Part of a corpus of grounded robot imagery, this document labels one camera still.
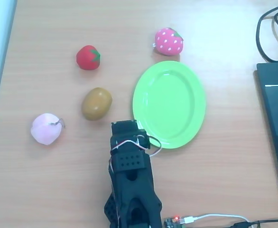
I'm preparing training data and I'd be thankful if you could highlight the brown toy kiwi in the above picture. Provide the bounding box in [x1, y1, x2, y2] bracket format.
[81, 87, 113, 121]

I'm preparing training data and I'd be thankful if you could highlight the green oval plate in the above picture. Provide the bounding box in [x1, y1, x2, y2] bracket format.
[132, 60, 206, 150]

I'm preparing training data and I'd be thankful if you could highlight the pale pink toy peach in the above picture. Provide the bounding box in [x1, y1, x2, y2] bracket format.
[30, 113, 66, 145]

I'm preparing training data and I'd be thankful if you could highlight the red toy tomato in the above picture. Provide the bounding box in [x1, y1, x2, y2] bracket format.
[76, 45, 101, 71]

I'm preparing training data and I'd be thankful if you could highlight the pink dotted toy strawberry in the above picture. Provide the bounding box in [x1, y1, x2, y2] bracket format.
[152, 27, 184, 56]

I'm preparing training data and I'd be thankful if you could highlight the motor controller board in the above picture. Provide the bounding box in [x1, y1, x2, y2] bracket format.
[164, 215, 185, 228]

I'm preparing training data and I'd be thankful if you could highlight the white red gripper servo wire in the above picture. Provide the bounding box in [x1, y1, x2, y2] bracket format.
[109, 136, 163, 158]

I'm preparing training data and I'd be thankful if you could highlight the black power cable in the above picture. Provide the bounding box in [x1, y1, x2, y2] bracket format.
[229, 219, 278, 228]

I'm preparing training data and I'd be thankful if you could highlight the looped black cable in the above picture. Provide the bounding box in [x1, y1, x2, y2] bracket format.
[256, 2, 278, 64]

